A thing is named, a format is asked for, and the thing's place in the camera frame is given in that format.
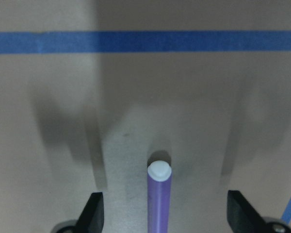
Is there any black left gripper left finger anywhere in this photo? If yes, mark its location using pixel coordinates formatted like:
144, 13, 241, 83
75, 192, 104, 233

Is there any purple highlighter pen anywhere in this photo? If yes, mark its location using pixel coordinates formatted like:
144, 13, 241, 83
147, 160, 172, 233

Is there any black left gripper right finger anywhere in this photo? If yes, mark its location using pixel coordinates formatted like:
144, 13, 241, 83
226, 190, 266, 233

